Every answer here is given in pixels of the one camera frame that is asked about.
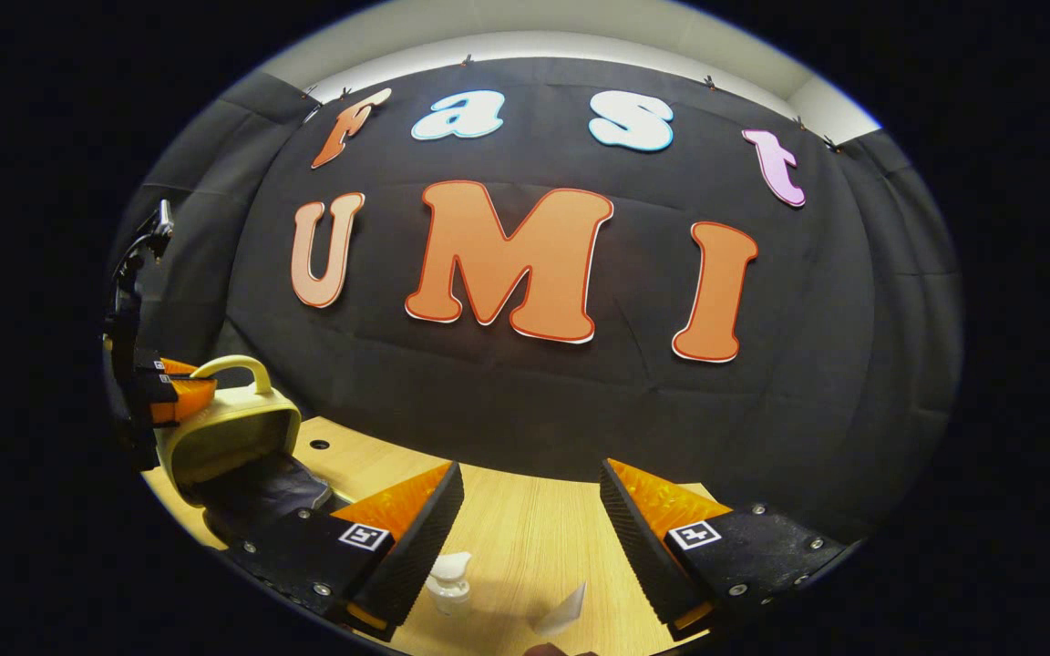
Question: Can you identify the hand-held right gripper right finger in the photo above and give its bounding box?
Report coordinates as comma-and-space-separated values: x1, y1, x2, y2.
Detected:
598, 458, 859, 639

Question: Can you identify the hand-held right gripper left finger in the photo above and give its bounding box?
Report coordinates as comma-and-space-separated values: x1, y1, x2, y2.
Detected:
224, 460, 467, 643

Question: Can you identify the white pump bottle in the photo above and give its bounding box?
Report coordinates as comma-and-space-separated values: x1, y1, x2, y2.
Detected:
425, 550, 474, 617

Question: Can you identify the pale yellow suitcase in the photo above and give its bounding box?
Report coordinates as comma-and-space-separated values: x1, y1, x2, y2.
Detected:
156, 354, 355, 549

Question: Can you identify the white squeeze tube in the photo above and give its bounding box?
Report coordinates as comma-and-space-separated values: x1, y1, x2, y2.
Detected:
534, 582, 589, 638

